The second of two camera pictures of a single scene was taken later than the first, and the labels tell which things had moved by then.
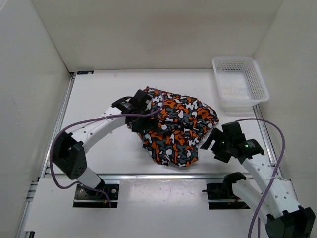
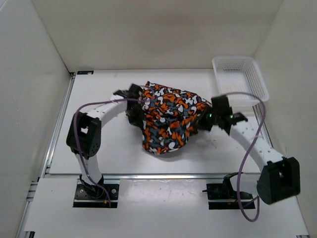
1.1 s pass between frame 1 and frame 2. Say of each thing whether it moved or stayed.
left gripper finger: moved
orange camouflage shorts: moved
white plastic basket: stayed
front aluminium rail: stayed
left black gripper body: moved
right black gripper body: moved
